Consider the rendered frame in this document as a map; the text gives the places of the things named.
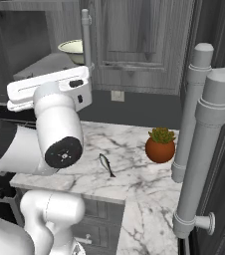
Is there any white wall outlet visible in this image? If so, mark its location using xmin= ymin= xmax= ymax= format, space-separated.
xmin=111 ymin=90 xmax=125 ymax=103

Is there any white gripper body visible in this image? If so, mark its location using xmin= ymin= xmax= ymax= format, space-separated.
xmin=6 ymin=73 xmax=65 ymax=113

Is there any dark grey fridge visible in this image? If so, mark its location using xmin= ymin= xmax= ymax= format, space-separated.
xmin=178 ymin=0 xmax=225 ymax=255

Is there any silver base cabinet handle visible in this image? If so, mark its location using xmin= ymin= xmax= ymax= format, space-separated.
xmin=74 ymin=233 xmax=94 ymax=247

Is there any grey wooden base cabinet door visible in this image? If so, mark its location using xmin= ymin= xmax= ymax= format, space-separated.
xmin=72 ymin=215 xmax=124 ymax=255

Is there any grey fridge handle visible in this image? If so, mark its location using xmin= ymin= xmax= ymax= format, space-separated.
xmin=170 ymin=42 xmax=215 ymax=184
xmin=171 ymin=67 xmax=225 ymax=240

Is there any cream bowl with green rim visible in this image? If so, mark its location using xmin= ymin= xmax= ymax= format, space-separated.
xmin=57 ymin=39 xmax=85 ymax=66

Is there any green plant in brown pot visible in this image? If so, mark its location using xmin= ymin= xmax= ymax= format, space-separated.
xmin=144 ymin=127 xmax=177 ymax=164

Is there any grey cabinet door handle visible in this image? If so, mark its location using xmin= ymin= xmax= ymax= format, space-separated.
xmin=81 ymin=8 xmax=95 ymax=72

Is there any small grey raw fish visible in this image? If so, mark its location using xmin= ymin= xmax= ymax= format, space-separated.
xmin=98 ymin=152 xmax=116 ymax=178

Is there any grey wooden drawer front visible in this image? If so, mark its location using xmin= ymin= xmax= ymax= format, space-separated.
xmin=81 ymin=196 xmax=126 ymax=221

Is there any grey wooden wall cabinet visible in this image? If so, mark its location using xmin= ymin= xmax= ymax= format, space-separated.
xmin=0 ymin=0 xmax=87 ymax=84

